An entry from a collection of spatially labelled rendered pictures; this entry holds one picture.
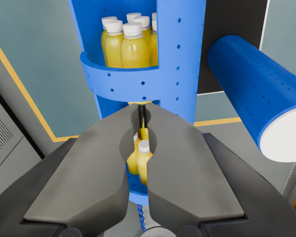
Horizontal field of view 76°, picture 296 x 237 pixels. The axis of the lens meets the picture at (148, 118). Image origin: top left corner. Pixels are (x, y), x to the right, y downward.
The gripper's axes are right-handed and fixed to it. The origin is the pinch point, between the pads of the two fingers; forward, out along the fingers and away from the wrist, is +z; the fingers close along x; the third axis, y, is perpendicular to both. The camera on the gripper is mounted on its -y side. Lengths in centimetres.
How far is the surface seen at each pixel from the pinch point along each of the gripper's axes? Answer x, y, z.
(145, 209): -8, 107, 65
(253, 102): 41, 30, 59
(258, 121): 39, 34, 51
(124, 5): -6.4, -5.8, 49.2
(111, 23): -8.0, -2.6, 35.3
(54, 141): -117, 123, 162
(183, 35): 6.2, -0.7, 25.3
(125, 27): -4.5, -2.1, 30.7
